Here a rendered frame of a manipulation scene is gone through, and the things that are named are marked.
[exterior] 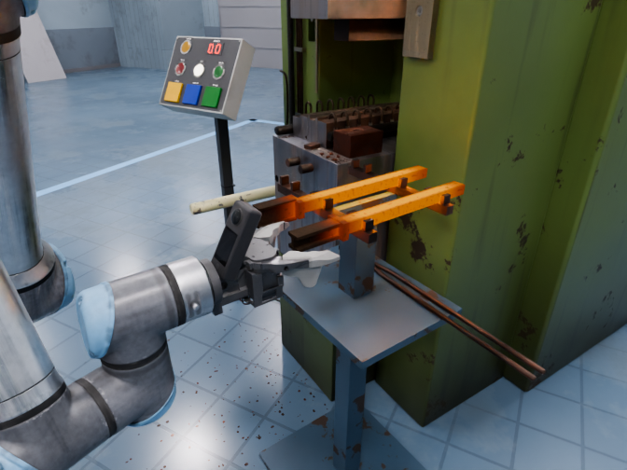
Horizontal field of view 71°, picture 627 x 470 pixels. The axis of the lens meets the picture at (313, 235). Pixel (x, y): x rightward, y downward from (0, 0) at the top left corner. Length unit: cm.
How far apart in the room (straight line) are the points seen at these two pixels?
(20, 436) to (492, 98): 108
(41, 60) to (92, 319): 1044
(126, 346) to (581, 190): 129
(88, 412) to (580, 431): 161
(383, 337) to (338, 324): 10
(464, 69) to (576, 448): 129
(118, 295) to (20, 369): 13
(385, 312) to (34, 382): 68
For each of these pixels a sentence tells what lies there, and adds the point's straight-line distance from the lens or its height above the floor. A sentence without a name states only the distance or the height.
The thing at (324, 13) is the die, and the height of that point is 128.
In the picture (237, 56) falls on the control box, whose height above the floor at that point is 114.
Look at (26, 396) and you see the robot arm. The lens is 63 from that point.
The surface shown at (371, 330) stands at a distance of 96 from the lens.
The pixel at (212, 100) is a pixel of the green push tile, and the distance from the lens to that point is 171.
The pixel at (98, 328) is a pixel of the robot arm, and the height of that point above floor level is 95.
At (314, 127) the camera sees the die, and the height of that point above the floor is 97.
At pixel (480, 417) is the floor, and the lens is 180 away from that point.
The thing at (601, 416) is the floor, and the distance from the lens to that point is 198.
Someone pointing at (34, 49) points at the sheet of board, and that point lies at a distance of 1098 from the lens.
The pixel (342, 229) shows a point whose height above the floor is 96.
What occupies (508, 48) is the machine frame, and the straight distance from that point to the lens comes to 118.
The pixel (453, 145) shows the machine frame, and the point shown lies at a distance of 118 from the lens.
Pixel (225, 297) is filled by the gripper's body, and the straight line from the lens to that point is 68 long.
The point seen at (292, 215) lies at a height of 94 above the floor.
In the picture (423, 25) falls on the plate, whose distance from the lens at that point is 121.
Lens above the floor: 129
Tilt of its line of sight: 27 degrees down
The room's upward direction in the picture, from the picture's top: straight up
